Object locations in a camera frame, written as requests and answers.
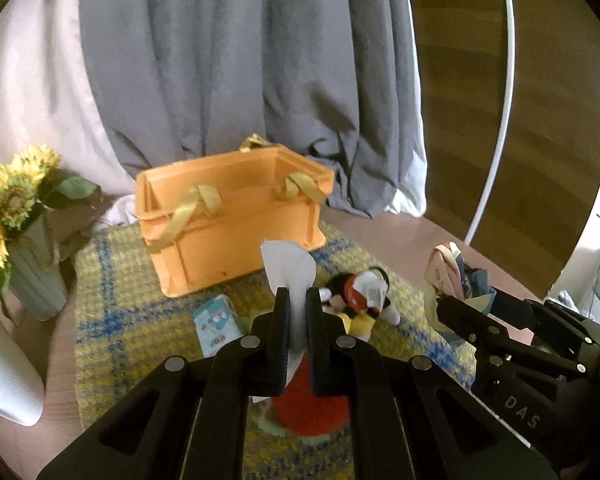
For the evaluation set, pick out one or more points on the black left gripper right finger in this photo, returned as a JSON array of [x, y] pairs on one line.
[[322, 331]]

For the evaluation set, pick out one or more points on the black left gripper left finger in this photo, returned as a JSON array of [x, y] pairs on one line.
[[271, 355]]

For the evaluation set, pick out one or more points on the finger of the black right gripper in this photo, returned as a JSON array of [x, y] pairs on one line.
[[508, 307], [486, 335]]

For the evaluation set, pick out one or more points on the pastel cloth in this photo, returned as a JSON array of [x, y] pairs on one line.
[[447, 274]]

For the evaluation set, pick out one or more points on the red fluffy pompom toy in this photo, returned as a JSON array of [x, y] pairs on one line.
[[304, 413]]

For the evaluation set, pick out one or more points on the mickey mouse plush toy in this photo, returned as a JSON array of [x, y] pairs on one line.
[[360, 300]]

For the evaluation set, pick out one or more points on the light blue tissue pack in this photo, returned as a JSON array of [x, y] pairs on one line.
[[216, 324]]

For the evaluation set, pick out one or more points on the yellow blue plaid mat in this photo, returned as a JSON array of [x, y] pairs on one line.
[[125, 327]]

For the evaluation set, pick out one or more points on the orange plastic crate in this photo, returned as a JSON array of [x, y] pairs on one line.
[[203, 220]]

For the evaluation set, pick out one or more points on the grey ribbed vase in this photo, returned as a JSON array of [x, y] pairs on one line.
[[36, 278]]

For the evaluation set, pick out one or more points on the white ribbed vase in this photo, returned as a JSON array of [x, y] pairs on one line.
[[22, 390]]

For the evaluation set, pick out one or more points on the sunflower bouquet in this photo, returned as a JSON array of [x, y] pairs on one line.
[[32, 181]]

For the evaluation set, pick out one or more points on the grey curtain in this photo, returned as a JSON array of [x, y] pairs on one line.
[[334, 80]]

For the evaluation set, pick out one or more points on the white sheer curtain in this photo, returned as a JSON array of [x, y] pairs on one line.
[[46, 99]]

